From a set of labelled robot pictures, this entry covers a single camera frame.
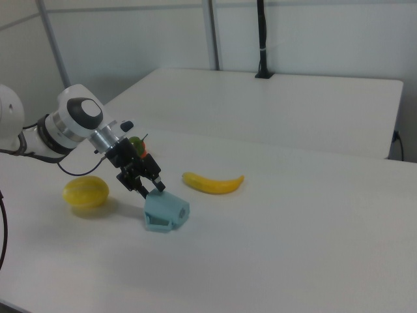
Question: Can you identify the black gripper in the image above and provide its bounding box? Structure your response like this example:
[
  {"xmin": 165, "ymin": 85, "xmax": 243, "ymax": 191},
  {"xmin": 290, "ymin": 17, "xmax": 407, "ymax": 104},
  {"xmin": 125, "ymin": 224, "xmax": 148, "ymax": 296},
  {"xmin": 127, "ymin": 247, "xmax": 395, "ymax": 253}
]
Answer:
[{"xmin": 106, "ymin": 138, "xmax": 167, "ymax": 200}]

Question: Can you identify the light blue faceted mug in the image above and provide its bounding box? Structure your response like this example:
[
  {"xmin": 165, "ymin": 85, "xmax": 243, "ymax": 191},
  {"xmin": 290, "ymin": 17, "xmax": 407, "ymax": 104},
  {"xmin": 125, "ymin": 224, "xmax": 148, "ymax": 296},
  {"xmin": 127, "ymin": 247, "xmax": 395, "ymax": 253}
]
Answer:
[{"xmin": 143, "ymin": 190, "xmax": 191, "ymax": 233}]

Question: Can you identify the orange tangerine cluster with leaves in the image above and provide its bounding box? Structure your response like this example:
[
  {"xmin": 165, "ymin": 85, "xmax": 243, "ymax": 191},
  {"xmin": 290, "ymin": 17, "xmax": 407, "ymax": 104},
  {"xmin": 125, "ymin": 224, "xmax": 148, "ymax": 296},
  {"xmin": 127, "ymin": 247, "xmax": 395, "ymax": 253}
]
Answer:
[{"xmin": 127, "ymin": 132, "xmax": 150, "ymax": 159}]

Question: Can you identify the yellow plastic banana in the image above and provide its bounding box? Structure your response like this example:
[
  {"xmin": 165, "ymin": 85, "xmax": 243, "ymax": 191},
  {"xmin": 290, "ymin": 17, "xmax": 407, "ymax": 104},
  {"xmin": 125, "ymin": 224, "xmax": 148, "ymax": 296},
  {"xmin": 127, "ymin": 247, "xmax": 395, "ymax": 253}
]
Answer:
[{"xmin": 181, "ymin": 171, "xmax": 245, "ymax": 196}]

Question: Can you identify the yellow striped melon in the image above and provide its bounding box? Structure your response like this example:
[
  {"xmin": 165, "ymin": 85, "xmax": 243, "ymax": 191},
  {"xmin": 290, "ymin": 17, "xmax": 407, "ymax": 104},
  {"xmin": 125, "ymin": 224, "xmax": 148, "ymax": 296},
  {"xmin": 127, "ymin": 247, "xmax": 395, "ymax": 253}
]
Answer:
[{"xmin": 62, "ymin": 175, "xmax": 109, "ymax": 209}]

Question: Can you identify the black pole with clamp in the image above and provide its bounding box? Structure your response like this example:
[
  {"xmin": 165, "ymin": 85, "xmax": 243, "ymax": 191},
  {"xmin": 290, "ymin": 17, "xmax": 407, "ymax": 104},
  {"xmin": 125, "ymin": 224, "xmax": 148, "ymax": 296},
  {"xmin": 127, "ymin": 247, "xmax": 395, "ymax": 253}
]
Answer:
[{"xmin": 254, "ymin": 0, "xmax": 275, "ymax": 80}]

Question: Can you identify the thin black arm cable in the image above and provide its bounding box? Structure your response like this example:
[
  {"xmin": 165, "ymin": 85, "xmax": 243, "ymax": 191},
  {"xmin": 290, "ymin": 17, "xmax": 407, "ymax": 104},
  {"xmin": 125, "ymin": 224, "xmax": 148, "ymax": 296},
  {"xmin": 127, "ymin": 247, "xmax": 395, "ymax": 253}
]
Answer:
[{"xmin": 0, "ymin": 147, "xmax": 109, "ymax": 175}]

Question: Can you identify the thick black cable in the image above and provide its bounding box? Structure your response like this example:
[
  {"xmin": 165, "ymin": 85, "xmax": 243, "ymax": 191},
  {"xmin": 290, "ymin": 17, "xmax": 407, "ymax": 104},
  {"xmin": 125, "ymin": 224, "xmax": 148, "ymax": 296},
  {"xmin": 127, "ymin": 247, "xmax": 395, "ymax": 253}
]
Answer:
[{"xmin": 0, "ymin": 188, "xmax": 9, "ymax": 272}]

